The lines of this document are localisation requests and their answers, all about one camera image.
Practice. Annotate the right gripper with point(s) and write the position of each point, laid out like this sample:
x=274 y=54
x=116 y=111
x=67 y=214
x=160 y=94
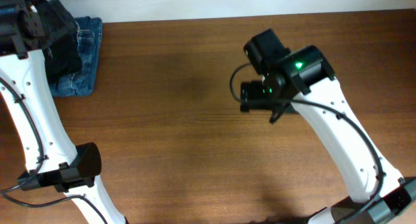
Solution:
x=252 y=89

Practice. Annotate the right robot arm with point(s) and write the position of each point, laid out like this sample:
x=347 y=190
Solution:
x=305 y=82

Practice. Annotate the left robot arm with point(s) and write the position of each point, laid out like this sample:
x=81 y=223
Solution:
x=51 y=159

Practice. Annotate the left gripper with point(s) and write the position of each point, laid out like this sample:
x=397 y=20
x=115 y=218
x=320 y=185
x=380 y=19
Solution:
x=41 y=10

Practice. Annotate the black Nike t-shirt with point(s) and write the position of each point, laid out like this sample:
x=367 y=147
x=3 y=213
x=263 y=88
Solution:
x=60 y=48

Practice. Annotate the folded blue jeans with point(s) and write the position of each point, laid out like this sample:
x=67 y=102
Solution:
x=81 y=83

